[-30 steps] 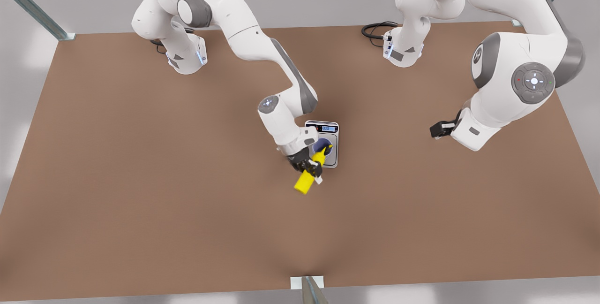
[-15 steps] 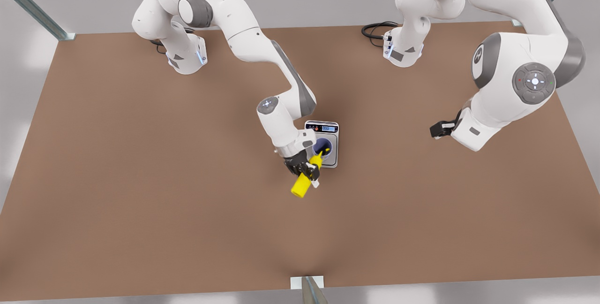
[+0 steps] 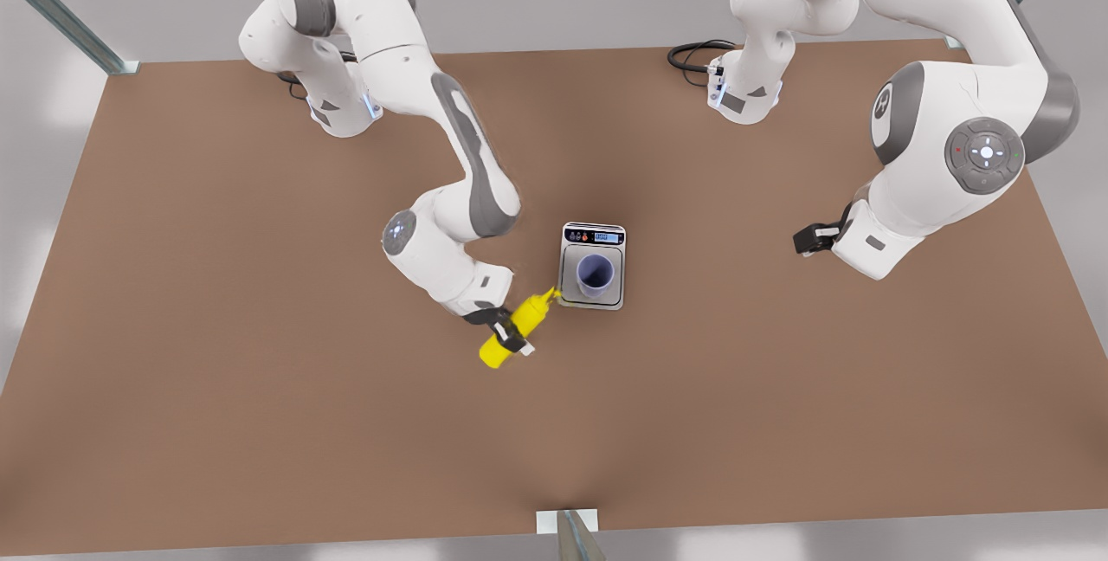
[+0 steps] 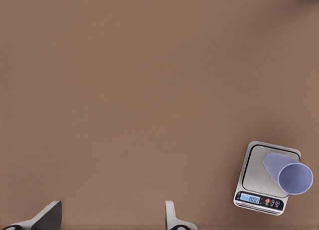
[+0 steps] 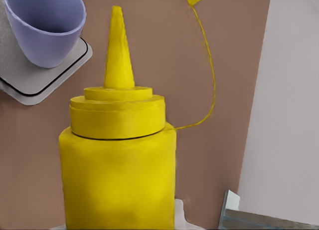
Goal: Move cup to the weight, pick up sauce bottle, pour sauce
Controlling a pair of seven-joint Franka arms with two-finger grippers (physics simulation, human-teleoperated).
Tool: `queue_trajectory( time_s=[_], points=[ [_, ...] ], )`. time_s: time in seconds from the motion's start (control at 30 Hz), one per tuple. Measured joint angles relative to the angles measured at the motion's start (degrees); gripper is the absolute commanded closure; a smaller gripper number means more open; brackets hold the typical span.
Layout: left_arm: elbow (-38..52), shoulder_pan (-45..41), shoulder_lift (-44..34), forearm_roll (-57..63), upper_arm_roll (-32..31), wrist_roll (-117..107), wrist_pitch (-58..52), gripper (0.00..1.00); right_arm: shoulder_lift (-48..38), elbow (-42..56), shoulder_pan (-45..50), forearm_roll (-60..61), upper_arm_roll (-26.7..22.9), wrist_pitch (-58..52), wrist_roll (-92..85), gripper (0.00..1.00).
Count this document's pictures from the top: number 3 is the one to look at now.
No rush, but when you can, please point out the blue-grey cup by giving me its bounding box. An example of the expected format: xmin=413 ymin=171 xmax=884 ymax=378
xmin=576 ymin=254 xmax=616 ymax=300

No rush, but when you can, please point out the silver digital kitchen scale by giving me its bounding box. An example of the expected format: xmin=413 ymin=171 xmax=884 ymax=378
xmin=556 ymin=222 xmax=628 ymax=312

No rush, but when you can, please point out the black cable loop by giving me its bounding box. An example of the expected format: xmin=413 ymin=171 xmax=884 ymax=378
xmin=275 ymin=69 xmax=314 ymax=103
xmin=667 ymin=39 xmax=738 ymax=89

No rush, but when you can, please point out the yellow sauce bottle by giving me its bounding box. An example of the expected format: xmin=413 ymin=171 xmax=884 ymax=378
xmin=479 ymin=286 xmax=560 ymax=370

